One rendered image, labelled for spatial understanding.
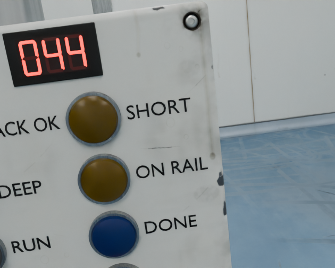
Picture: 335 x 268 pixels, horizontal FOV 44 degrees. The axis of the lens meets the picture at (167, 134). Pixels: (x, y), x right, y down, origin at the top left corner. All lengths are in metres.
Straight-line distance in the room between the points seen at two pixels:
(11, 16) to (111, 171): 0.13
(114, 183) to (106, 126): 0.03
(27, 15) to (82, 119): 0.10
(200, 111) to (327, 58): 3.92
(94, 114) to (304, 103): 3.93
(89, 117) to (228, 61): 3.66
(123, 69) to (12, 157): 0.08
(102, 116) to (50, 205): 0.06
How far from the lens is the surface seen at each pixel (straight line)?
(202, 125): 0.24
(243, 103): 3.96
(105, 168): 0.23
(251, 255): 2.15
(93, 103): 0.22
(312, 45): 4.07
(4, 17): 0.30
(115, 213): 0.25
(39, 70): 0.23
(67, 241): 0.26
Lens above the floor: 1.17
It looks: 16 degrees down
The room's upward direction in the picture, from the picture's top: 7 degrees counter-clockwise
